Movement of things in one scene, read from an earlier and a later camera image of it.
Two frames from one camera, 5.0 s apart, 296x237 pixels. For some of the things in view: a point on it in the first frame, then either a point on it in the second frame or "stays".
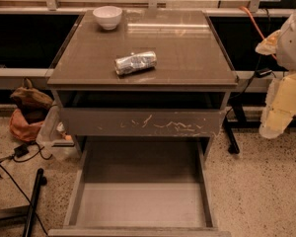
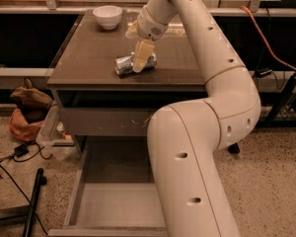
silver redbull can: (137, 63) stays
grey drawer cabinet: (183, 98) stays
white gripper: (293, 46) → (149, 28)
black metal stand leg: (34, 199) stays
